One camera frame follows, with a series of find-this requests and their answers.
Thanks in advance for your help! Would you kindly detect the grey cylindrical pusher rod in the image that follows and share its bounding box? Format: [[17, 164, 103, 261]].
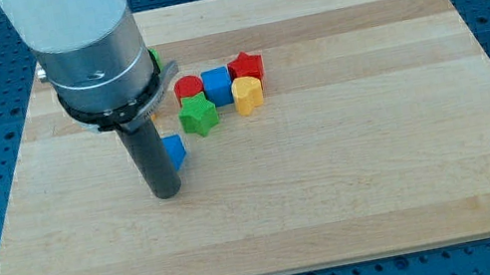
[[117, 120, 181, 199]]

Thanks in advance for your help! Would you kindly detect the blue triangle block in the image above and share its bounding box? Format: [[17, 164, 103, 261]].
[[161, 135, 187, 170]]

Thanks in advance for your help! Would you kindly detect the green block behind arm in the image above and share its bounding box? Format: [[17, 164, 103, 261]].
[[148, 48, 163, 74]]

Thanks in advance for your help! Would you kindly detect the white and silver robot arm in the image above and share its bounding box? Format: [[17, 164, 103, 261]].
[[0, 0, 181, 199]]

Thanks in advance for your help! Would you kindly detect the green star block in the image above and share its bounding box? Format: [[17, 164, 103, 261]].
[[178, 93, 220, 137]]

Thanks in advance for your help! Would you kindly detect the red star block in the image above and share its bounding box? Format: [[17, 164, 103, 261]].
[[226, 52, 265, 88]]

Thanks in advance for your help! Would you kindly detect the red cylinder block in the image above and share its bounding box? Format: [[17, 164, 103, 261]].
[[173, 75, 204, 106]]

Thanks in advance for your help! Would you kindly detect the blue cube block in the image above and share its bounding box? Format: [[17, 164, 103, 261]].
[[200, 66, 234, 107]]

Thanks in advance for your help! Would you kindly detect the yellow heart block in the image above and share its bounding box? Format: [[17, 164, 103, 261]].
[[231, 76, 265, 117]]

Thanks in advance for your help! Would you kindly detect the wooden board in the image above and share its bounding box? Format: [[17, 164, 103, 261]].
[[0, 0, 490, 275]]

